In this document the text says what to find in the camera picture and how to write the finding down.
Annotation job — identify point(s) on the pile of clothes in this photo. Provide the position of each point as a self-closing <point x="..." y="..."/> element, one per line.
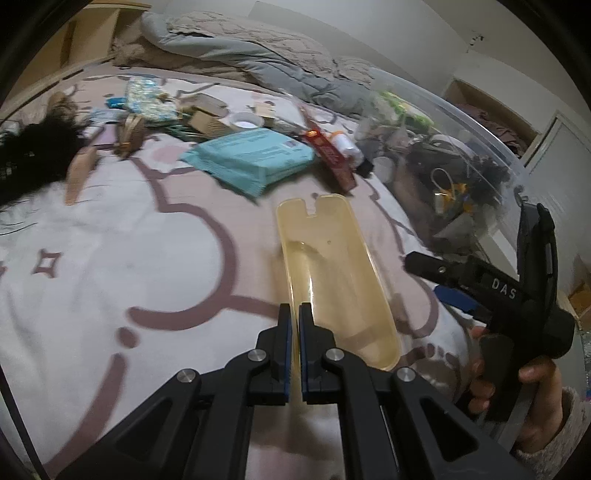
<point x="508" y="135"/>

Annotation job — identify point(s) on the curved wooden piece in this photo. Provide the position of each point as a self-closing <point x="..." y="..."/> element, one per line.
<point x="78" y="172"/>

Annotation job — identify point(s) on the grey duvet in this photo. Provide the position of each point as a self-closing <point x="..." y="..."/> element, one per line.
<point x="264" y="66"/>

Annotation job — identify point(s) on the black small cube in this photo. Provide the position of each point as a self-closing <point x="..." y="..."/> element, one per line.
<point x="365" y="169"/>

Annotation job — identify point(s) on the right beige pillow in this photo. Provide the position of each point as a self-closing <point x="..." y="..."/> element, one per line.
<point x="354" y="69"/>

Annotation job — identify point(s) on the wooden bedside shelf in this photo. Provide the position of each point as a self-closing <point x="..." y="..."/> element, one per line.
<point x="86" y="38"/>

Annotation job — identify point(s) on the floral sequin pouch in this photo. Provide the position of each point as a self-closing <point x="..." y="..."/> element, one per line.
<point x="144" y="96"/>

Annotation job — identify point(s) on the red rectangular box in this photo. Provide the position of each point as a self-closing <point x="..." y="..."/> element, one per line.
<point x="334" y="159"/>

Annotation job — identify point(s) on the small wooden block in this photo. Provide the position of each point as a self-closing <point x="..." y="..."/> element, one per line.
<point x="265" y="110"/>

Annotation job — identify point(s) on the purple small card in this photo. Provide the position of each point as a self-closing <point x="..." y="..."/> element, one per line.
<point x="107" y="138"/>

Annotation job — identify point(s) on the left beige pillow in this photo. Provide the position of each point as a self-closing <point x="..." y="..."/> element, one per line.
<point x="292" y="46"/>

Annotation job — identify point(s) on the blue small packet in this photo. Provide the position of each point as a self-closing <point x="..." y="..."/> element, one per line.
<point x="115" y="103"/>

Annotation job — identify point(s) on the brown round woven pouch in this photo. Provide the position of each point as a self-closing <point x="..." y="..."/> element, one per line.
<point x="130" y="135"/>

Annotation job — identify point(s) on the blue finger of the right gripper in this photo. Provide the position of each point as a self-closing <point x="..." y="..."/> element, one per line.
<point x="459" y="300"/>

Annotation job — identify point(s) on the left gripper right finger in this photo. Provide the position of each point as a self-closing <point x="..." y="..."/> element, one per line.
<point x="319" y="384"/>

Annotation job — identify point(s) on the black feather fascinator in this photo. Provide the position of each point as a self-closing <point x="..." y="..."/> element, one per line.
<point x="40" y="154"/>

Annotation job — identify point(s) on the green tissue pack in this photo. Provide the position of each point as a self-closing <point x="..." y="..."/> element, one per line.
<point x="413" y="117"/>

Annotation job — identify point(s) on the kraft cardboard box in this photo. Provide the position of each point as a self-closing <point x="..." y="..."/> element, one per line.
<point x="208" y="125"/>

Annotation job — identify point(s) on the cartoon print bed blanket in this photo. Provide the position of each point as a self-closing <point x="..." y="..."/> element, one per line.
<point x="158" y="267"/>

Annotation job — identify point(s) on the person right hand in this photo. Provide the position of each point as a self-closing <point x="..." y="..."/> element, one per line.
<point x="516" y="392"/>

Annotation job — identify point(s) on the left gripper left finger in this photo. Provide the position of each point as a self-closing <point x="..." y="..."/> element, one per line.
<point x="270" y="384"/>

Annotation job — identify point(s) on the teal wet wipes pack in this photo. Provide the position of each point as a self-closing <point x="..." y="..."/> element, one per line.
<point x="250" y="161"/>

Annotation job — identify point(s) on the beige pillow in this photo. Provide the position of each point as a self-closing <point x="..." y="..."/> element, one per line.
<point x="292" y="46"/>
<point x="354" y="69"/>

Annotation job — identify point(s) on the white thread spool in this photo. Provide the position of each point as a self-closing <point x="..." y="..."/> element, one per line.
<point x="347" y="148"/>

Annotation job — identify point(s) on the yellow translucent plastic case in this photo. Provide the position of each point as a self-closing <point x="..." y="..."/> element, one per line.
<point x="328" y="265"/>

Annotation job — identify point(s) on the white round jar lid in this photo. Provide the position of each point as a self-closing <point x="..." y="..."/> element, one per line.
<point x="245" y="121"/>

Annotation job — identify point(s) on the white louvered closet door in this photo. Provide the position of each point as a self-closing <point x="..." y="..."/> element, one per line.
<point x="559" y="176"/>

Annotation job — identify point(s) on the clear plastic storage bin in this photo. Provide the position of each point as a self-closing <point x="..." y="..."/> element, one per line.
<point x="456" y="183"/>

